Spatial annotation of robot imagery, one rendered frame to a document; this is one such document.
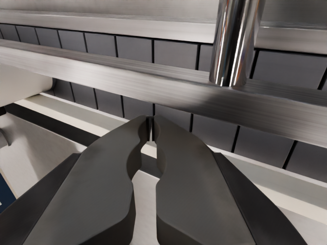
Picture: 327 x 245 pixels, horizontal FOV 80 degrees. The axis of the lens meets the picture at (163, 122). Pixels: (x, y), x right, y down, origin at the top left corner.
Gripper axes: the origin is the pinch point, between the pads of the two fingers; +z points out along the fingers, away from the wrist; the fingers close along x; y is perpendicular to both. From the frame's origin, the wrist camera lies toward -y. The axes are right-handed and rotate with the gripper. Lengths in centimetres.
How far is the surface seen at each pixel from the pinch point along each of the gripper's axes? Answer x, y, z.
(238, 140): 6.8, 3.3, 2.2
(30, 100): -14.5, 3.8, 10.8
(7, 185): -33.7, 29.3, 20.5
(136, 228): -3.3, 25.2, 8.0
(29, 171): -30.0, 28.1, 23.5
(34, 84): -13.4, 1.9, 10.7
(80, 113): -7.6, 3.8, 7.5
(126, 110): -2.9, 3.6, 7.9
